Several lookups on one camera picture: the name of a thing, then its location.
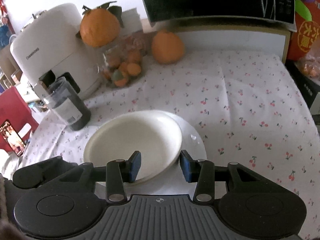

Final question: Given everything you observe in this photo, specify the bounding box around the dark printed cardboard box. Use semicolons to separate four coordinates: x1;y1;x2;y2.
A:
286;60;320;115

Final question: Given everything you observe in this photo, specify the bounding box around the clear bag of small oranges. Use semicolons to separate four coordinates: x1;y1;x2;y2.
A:
299;54;320;85

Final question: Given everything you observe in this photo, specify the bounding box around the red chair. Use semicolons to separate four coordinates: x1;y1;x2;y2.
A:
0;86;40;152

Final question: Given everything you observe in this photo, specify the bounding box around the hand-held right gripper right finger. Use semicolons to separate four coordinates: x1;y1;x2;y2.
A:
180;150;263;204

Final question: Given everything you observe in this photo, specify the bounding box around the clear jar with dark contents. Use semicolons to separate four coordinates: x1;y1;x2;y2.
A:
39;77;92;132

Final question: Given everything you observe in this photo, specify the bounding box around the smartphone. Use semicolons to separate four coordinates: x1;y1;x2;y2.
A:
0;119;27;158

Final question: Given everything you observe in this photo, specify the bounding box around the large orange with leaves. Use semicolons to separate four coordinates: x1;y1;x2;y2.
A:
76;2;124;48

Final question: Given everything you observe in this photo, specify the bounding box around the white oval plate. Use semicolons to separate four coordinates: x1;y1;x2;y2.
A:
96;111;208;195

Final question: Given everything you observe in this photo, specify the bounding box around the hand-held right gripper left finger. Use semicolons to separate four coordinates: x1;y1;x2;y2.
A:
54;151;142;204

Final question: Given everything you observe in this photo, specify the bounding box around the glass jar of small oranges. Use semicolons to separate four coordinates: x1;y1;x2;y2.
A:
96;34;145;88

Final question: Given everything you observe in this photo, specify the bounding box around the red colourful carton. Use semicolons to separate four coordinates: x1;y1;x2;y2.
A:
286;0;320;62

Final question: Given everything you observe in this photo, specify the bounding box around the white air fryer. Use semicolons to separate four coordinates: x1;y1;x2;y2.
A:
9;3;105;100

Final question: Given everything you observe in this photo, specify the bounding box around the cherry print tablecloth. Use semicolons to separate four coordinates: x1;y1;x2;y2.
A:
19;50;320;210

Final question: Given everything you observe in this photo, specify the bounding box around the small cream bowl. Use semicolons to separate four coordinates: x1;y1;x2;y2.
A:
83;110;183;184

